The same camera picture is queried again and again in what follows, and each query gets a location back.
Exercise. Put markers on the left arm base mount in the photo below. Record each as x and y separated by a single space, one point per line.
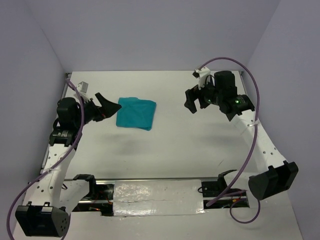
95 195

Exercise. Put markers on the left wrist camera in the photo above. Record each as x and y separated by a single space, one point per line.
82 89

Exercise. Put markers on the silver taped panel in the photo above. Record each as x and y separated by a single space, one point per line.
157 198

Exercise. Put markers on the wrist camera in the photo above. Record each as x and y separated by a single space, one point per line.
82 89
201 74

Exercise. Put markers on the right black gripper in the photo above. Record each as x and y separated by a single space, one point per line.
190 101

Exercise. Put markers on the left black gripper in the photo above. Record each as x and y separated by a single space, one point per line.
107 109

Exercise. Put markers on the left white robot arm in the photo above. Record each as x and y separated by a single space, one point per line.
48 210

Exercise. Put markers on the teal t shirt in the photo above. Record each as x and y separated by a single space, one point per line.
136 113

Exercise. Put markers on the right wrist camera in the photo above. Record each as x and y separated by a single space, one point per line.
201 74

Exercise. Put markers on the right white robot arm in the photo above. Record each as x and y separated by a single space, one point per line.
274 173

